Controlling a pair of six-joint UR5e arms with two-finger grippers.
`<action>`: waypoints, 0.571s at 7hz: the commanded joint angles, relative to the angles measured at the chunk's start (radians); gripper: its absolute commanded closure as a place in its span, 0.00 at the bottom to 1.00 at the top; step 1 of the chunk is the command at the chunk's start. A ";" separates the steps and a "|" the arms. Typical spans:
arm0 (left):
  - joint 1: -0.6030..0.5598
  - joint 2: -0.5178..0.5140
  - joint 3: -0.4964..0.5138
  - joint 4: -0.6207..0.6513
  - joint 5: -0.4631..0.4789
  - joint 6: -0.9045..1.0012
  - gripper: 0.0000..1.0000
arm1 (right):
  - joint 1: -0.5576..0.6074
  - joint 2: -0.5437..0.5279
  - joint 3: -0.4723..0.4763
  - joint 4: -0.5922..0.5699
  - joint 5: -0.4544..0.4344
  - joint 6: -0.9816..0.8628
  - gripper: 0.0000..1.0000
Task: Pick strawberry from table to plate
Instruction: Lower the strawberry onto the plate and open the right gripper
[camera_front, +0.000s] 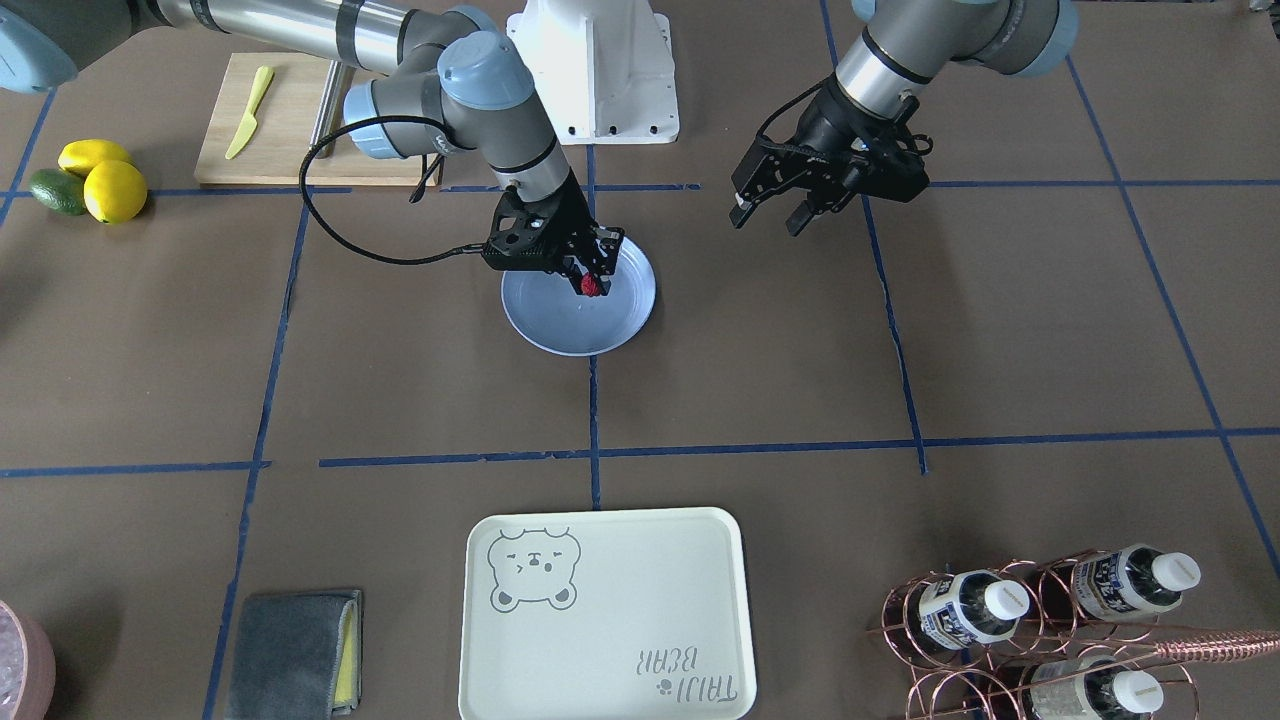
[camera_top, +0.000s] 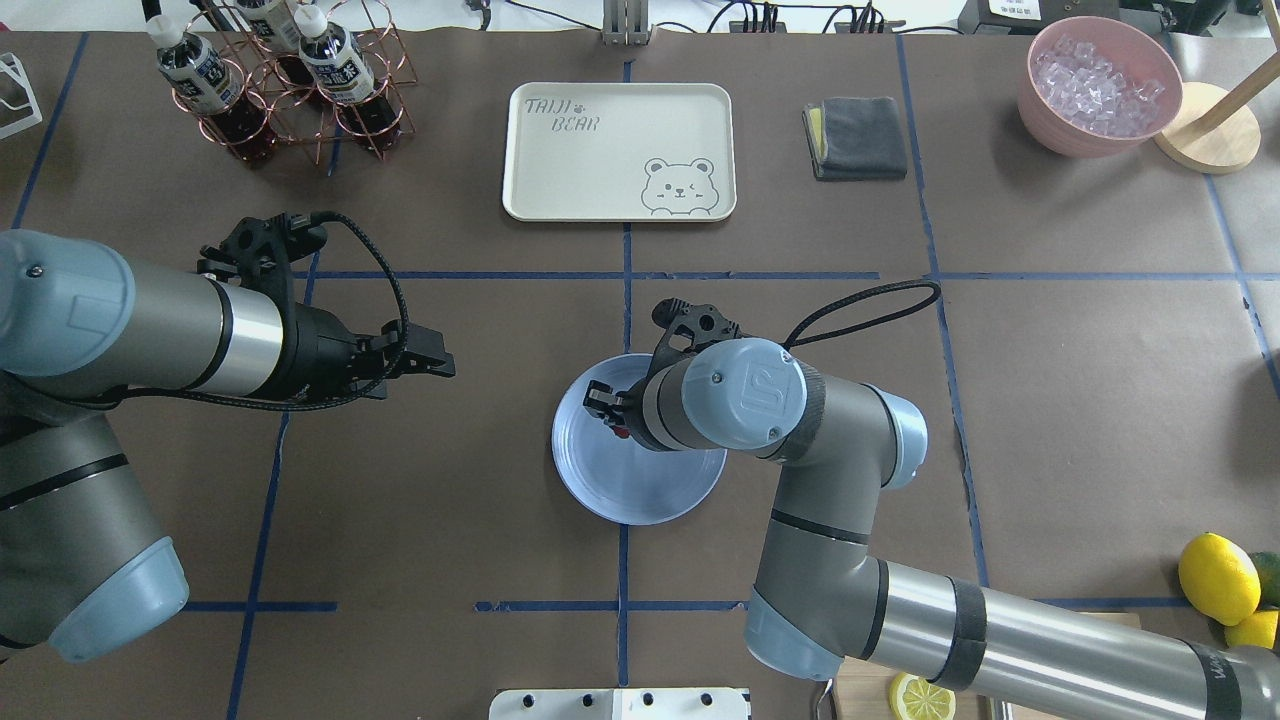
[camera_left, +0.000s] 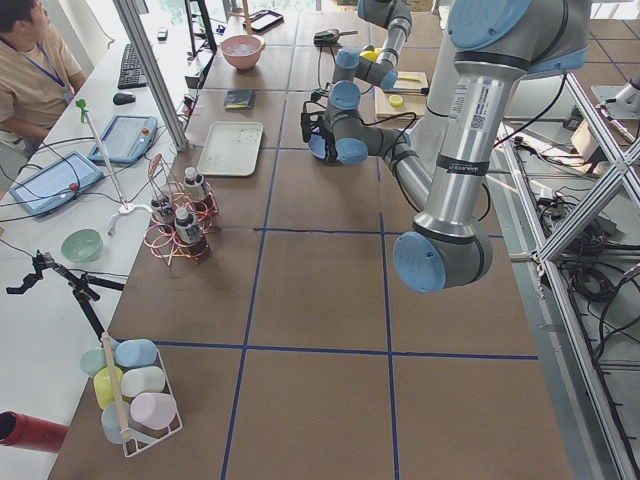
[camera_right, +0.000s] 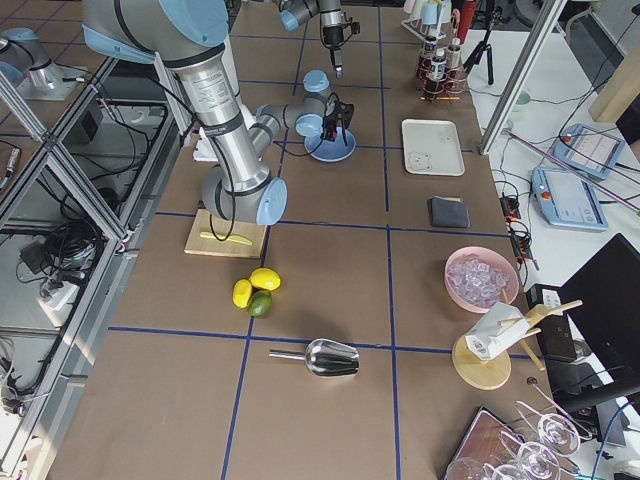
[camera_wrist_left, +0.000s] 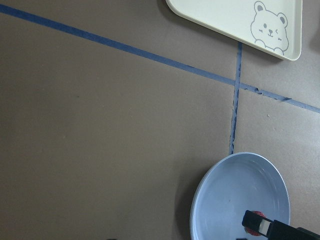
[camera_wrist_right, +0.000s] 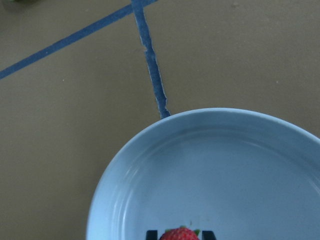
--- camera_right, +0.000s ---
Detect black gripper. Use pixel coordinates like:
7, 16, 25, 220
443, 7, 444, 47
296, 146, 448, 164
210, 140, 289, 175
321, 98, 354, 146

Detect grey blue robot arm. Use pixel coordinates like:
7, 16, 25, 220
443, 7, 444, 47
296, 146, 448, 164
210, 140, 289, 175
83, 1, 354, 225

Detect blue plate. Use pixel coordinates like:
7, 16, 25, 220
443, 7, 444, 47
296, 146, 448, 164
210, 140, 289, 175
304, 130, 356, 163

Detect cream bear tray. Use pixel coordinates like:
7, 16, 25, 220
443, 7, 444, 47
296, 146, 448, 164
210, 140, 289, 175
401, 119, 465, 177

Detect drink bottle left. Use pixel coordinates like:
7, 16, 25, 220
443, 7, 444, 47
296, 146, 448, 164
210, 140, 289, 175
421, 35, 438, 80

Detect drink bottle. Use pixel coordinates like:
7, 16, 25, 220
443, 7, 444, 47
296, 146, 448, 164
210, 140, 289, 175
446, 43, 461, 81
421, 35, 438, 80
429, 48, 446, 82

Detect drink bottle front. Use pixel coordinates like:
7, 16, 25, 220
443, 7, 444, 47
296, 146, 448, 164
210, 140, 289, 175
429, 48, 446, 82

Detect drink bottle right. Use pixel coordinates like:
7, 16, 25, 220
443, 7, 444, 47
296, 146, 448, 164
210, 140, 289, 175
446, 43, 461, 81

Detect grey folded cloth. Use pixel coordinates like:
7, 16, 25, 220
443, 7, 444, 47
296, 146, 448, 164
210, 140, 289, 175
427, 196, 470, 228

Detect black tripod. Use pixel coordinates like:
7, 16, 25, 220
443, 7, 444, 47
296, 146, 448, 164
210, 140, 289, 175
463, 0, 502, 85

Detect yellow plastic knife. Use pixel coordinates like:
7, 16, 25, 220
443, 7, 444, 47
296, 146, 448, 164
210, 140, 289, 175
199, 231, 253, 246

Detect wooden cutting board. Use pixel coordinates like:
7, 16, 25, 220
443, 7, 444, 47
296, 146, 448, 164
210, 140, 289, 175
184, 209, 267, 259

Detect yellow lemon upper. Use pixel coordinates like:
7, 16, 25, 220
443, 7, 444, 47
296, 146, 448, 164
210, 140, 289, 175
249, 267, 282, 291

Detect yellow lemon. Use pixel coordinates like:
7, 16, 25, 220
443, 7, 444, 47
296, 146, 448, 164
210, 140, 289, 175
249, 267, 282, 291
232, 279, 253, 309

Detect green lime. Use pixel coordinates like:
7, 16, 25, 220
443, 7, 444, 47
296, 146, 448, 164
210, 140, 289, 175
247, 290, 272, 317

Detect yellow lemon lower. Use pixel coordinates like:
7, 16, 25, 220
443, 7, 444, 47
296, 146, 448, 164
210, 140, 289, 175
232, 279, 253, 309

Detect pink ice bowl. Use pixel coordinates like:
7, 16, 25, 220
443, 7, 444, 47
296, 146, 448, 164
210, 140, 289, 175
444, 246, 520, 313

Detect steel ice scoop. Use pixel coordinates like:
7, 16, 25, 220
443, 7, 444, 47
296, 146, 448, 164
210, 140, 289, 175
268, 338, 360, 377

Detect blue teach pendant near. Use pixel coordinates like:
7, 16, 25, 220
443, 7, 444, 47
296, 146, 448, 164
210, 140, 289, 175
531, 167, 608, 231

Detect blue teach pendant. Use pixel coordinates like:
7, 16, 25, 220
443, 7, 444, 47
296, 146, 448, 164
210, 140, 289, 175
552, 123, 624, 180
531, 167, 608, 231

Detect blue teach pendant far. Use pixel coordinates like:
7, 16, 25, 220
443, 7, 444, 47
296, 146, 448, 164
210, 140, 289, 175
552, 123, 624, 180

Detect white paper carton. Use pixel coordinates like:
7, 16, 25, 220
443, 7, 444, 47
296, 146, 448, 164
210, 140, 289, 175
464, 302, 529, 361

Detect round wooden stand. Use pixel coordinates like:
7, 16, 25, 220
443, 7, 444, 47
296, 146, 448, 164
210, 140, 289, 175
452, 300, 583, 390

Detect black monitor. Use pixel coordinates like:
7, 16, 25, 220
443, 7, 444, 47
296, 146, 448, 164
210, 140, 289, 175
559, 233, 639, 413

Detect wine glass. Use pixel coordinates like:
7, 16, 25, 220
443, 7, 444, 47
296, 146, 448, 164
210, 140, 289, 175
515, 400, 581, 457

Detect copper wire bottle rack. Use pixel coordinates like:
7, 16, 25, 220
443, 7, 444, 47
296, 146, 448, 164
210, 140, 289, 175
416, 48, 464, 102

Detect aluminium frame post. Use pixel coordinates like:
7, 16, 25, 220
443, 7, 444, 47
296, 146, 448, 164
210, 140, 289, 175
479, 0, 567, 155

